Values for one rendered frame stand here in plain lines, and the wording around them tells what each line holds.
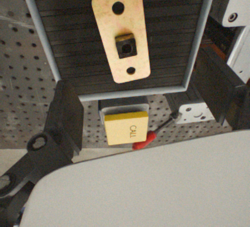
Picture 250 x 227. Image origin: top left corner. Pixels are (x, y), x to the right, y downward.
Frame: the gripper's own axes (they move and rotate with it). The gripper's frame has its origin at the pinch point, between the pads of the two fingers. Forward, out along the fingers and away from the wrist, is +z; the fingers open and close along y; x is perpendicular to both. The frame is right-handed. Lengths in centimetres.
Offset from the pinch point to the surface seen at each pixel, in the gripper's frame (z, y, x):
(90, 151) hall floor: 123, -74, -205
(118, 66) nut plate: 6.0, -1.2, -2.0
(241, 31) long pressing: 22.2, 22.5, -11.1
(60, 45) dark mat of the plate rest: 6.3, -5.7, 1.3
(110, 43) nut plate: 5.9, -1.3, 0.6
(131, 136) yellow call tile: 6.3, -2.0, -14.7
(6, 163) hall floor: 122, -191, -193
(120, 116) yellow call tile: 6.8, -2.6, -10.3
